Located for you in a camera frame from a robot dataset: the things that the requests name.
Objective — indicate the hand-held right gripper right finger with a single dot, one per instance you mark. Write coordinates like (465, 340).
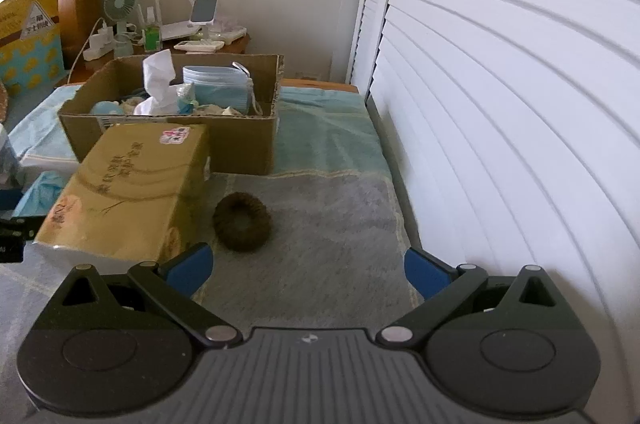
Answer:
(425, 271)

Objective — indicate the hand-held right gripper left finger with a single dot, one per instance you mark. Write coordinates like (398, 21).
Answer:
(192, 266)

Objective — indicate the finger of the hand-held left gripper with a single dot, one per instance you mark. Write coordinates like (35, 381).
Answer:
(20, 228)

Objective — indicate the brown scrunchie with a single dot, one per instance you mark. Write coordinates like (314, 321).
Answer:
(252, 234)

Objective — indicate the brown cardboard box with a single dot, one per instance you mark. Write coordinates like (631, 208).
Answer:
(240, 144)

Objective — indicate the light blue cloth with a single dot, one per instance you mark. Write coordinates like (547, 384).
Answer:
(106, 108)

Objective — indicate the cream cloth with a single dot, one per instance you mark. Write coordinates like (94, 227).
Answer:
(215, 109)

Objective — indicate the blue face mask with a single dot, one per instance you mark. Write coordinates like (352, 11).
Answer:
(220, 86)
(42, 191)

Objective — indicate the white cloth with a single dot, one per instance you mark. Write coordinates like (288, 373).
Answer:
(157, 84)

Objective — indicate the crumpled blue face mask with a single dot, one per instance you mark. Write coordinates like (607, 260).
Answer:
(42, 191)

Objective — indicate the clear jar with white lid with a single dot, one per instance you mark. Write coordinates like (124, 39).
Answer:
(9, 164)

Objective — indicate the gold wrapped tissue pack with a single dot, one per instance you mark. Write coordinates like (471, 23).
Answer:
(125, 184)

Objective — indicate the grey checked blanket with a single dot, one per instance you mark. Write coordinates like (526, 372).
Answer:
(325, 229)

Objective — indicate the yellow snack bag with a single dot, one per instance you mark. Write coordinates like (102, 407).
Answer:
(30, 49)

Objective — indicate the wide white louvered door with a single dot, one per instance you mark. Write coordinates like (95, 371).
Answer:
(500, 104)

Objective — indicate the white power strip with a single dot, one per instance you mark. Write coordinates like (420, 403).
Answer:
(97, 49)

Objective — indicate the white remote control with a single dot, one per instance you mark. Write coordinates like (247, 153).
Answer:
(200, 46)

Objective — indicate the wooden nightstand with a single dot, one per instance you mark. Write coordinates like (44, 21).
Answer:
(235, 48)

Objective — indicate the green spray bottle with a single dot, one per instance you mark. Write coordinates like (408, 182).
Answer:
(150, 35)

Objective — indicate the white router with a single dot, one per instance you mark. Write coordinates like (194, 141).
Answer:
(175, 30)

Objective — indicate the mint green desk fan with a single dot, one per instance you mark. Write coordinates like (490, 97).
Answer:
(119, 1)

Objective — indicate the white device with screen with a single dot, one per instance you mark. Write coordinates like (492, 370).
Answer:
(203, 11)

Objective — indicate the narrow white louvered door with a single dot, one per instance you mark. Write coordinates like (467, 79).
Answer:
(372, 4)

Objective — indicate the wooden bed frame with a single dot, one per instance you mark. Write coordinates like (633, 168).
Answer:
(320, 85)

